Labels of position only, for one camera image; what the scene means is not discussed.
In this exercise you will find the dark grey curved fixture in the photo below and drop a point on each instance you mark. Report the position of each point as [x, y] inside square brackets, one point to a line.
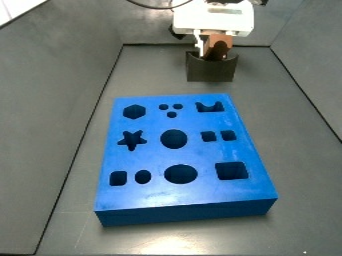
[211, 71]

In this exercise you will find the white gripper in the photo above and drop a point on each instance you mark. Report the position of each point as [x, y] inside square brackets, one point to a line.
[231, 16]

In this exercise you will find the blue foam shape-sorter block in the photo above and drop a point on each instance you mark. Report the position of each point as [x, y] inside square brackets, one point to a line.
[180, 162]

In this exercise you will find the brown arch block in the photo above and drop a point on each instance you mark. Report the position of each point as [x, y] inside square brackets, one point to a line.
[217, 47]

